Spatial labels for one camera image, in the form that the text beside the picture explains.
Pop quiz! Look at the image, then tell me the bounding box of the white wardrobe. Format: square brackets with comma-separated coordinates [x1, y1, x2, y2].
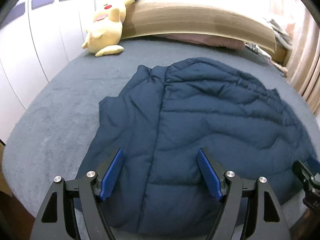
[0, 0, 97, 143]

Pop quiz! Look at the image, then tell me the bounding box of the yellow plush toy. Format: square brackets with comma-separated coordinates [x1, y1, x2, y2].
[82, 0, 144, 57]

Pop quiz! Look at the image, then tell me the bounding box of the pink pillow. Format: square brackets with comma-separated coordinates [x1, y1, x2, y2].
[160, 33, 247, 50]

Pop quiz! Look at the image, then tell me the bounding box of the silver grey cloth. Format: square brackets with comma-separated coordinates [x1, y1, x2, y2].
[246, 42, 273, 61]

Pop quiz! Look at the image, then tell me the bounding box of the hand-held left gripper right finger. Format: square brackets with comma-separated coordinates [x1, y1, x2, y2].
[196, 148, 292, 240]

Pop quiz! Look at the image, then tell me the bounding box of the wooden nightstand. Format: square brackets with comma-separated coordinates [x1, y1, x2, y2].
[271, 47, 288, 67]

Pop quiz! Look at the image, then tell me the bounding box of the navy quilted puffer jacket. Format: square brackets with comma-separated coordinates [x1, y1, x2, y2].
[75, 57, 319, 235]

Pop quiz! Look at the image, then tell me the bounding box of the person's right forearm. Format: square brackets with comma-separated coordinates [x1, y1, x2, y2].
[291, 208, 320, 240]

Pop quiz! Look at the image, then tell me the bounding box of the bed with grey sheet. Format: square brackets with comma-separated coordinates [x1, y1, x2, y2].
[1, 36, 320, 240]

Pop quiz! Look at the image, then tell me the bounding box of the pile of clothes and papers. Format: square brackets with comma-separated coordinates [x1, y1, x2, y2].
[262, 17, 295, 50]

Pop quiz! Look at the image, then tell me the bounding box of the wooden headboard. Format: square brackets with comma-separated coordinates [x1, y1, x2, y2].
[120, 0, 278, 53]

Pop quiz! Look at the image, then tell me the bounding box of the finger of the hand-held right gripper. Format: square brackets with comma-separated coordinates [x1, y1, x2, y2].
[309, 156, 320, 174]
[292, 160, 320, 193]

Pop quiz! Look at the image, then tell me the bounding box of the beige curtain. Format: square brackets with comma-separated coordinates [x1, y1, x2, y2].
[270, 0, 320, 115]

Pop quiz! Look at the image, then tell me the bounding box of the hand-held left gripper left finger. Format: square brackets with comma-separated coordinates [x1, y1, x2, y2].
[32, 148, 125, 240]

